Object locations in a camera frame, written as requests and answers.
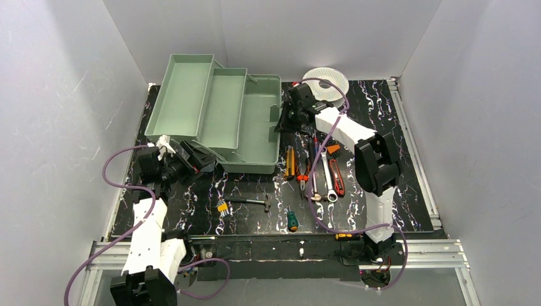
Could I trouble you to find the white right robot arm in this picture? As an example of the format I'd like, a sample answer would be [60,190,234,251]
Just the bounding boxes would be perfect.
[276,78,402,260]

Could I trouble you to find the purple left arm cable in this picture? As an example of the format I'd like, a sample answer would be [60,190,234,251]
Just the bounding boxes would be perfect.
[63,145,231,306]

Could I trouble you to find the orange black hex key holder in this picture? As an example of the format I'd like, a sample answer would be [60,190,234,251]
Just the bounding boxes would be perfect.
[325,144,341,158]

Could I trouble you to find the red black utility knife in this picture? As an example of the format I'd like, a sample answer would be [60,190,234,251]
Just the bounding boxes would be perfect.
[329,159,345,198]

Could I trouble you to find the small black hammer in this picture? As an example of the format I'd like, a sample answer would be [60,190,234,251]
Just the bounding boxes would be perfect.
[223,193,271,213]

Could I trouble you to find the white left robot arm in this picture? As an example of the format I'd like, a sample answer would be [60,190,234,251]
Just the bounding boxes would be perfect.
[110,135,216,305]

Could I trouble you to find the orange utility knife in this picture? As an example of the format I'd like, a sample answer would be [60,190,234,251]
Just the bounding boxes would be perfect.
[284,145,297,180]

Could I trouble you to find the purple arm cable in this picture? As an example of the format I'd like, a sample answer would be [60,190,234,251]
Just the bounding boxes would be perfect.
[63,145,231,306]
[300,77,408,292]

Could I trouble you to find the white filament spool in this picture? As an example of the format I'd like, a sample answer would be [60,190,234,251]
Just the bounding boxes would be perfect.
[302,67,349,103]

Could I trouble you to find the yellow black screwdriver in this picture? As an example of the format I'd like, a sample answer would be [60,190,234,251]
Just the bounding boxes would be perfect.
[335,233,362,241]

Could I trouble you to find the black marbled table mat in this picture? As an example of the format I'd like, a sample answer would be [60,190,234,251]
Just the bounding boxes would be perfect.
[110,79,436,237]

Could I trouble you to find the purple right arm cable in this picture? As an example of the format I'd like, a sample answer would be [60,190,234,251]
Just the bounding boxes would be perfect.
[300,77,408,292]

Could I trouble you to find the red needle nose pliers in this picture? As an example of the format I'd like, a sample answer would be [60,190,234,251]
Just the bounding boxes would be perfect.
[296,160,309,198]

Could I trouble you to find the yellow hex key set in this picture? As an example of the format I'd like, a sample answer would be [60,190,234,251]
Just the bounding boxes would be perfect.
[217,201,230,217]

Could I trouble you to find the green handled screwdriver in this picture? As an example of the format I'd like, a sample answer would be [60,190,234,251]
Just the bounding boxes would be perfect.
[287,206,299,232]

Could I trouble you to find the silver combination wrench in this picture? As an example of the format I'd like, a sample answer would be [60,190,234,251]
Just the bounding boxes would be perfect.
[320,146,338,203]

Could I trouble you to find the green plastic tool box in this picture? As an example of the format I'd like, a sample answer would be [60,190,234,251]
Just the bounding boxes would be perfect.
[145,54,282,175]

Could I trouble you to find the blue handled screwdriver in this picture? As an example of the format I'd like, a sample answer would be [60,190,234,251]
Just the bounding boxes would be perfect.
[311,131,318,164]

